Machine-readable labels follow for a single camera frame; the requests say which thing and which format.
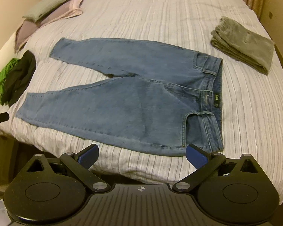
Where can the blue jeans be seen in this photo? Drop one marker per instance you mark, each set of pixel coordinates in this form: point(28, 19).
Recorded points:
point(132, 98)

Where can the purple pillow with pink trim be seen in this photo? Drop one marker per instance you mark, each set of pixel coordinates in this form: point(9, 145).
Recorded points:
point(28, 31)

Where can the folded grey pants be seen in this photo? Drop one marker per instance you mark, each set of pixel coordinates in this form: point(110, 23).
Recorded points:
point(245, 44)

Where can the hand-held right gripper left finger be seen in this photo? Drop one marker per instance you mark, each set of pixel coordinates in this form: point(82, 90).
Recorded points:
point(88, 157)

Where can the green garment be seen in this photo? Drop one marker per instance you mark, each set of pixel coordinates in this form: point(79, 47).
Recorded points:
point(4, 75)

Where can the black garment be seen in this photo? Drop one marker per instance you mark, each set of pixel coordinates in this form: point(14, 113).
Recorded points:
point(21, 75)

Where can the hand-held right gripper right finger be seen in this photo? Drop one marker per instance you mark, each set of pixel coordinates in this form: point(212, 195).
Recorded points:
point(198, 157)

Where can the grey checked pillow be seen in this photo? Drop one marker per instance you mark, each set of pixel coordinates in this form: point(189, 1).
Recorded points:
point(44, 6)

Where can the bed with striped white cover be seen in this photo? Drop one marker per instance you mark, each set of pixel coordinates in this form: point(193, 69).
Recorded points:
point(155, 16)

